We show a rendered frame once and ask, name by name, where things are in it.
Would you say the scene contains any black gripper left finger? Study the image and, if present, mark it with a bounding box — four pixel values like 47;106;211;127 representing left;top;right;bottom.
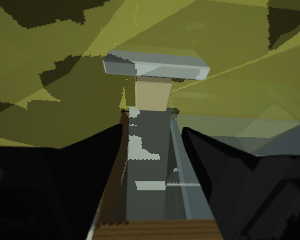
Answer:
0;124;123;240

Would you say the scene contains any tan box with clear front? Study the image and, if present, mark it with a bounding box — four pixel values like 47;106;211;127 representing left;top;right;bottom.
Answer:
92;50;300;240

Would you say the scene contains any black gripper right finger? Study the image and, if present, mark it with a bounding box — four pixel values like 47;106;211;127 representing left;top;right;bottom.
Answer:
181;127;300;240

